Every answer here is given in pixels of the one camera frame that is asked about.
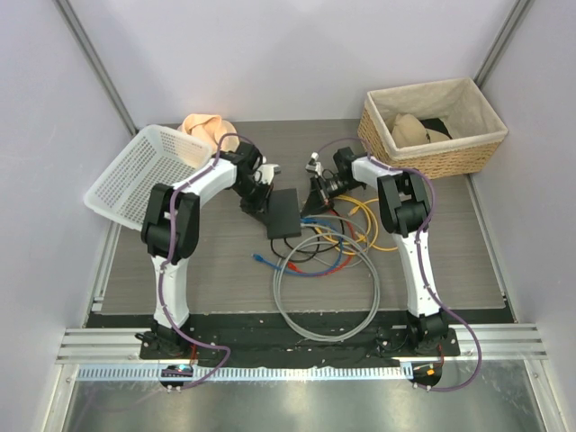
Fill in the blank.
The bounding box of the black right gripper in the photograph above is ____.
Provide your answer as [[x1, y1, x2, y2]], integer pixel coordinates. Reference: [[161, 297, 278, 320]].
[[302, 175, 365, 220]]

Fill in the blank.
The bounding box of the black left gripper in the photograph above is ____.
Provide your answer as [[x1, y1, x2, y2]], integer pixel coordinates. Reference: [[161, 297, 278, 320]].
[[231, 179, 275, 227]]

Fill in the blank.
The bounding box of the black network switch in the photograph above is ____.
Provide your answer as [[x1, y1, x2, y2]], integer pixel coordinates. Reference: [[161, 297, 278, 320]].
[[266, 188, 302, 239]]

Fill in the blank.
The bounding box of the blue ethernet cable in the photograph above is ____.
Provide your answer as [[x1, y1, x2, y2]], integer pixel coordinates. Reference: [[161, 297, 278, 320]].
[[251, 216, 346, 276]]

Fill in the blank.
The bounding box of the yellow ethernet cable looped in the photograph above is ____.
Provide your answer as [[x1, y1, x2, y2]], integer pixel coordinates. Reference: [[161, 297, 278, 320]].
[[355, 197, 401, 252]]

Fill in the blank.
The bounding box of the red ethernet cable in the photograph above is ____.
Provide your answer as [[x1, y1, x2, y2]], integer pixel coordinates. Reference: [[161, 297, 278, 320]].
[[285, 233, 361, 277]]

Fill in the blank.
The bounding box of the woven wicker basket with liner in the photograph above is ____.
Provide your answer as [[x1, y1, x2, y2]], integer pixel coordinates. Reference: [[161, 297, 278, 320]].
[[358, 77, 509, 179]]

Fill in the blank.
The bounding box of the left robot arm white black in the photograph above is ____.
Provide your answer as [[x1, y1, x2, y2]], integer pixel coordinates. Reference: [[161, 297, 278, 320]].
[[140, 142, 280, 359]]

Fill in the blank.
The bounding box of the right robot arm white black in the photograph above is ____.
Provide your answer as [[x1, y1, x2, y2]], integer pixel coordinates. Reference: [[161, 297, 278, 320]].
[[301, 147, 448, 356]]

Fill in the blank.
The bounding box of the peach bucket hat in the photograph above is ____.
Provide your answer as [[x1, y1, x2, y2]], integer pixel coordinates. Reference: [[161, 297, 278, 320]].
[[176, 113, 239, 165]]

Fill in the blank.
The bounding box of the white perforated plastic basket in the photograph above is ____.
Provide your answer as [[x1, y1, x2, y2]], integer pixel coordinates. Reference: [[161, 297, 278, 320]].
[[84, 125, 212, 231]]

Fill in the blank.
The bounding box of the beige cap in basket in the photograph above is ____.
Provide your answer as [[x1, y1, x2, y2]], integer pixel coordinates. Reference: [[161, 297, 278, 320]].
[[387, 113, 450, 149]]

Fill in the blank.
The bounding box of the black item in basket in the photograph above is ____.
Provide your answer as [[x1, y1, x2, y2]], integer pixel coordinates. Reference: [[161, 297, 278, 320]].
[[420, 118, 452, 139]]

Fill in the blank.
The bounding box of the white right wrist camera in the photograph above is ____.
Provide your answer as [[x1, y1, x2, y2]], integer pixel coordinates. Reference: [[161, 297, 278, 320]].
[[305, 152, 324, 177]]

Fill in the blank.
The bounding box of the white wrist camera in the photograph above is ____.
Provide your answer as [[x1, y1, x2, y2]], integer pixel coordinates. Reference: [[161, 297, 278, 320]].
[[305, 152, 324, 177], [254, 163, 281, 185]]

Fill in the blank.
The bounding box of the grey ethernet cable coil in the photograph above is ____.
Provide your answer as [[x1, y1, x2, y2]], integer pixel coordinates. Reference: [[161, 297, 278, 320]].
[[272, 214, 382, 343]]

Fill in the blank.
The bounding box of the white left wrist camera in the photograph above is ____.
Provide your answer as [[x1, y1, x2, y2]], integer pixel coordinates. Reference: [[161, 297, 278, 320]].
[[254, 163, 281, 185]]

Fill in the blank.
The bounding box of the black power cable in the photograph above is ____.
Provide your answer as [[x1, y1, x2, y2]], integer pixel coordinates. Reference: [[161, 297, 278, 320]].
[[269, 224, 347, 265]]

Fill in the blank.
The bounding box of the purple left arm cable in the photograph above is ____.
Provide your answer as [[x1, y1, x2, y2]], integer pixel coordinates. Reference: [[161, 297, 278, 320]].
[[155, 132, 232, 392]]

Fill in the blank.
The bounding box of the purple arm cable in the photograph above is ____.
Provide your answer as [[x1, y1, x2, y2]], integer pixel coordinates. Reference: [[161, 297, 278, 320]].
[[314, 136, 483, 392], [155, 132, 232, 392]]

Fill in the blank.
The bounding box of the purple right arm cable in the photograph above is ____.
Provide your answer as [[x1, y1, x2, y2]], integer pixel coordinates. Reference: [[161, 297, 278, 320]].
[[314, 136, 483, 392]]

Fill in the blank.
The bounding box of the black mounting base plate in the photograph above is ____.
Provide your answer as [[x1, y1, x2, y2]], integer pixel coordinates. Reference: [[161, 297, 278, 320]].
[[136, 325, 461, 368]]

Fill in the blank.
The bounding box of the aluminium frame rail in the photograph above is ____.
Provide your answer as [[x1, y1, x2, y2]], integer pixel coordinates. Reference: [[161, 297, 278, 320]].
[[56, 324, 547, 388]]

